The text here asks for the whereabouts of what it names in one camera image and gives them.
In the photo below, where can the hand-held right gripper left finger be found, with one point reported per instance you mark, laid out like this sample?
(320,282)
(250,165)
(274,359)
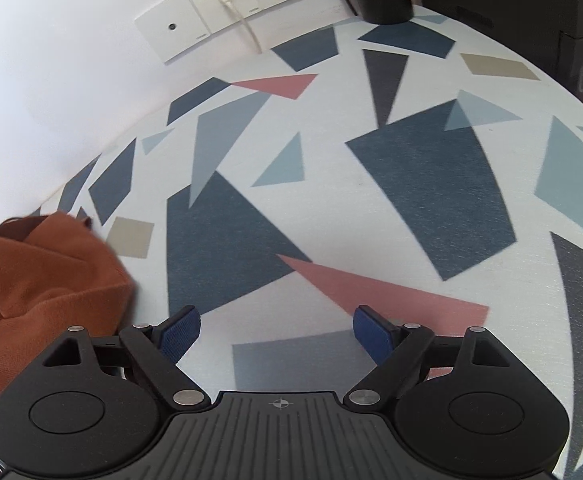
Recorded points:
(184,334)

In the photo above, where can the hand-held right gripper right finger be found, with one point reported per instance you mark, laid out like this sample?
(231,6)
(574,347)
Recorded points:
(372,332)

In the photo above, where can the rust brown garment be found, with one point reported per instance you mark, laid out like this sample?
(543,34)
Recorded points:
(46,280)

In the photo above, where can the geometric patterned tablecloth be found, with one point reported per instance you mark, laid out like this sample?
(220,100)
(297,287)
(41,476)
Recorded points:
(331,220)

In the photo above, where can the white blank wall plate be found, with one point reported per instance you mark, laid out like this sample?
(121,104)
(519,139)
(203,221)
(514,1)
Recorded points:
(171,35)

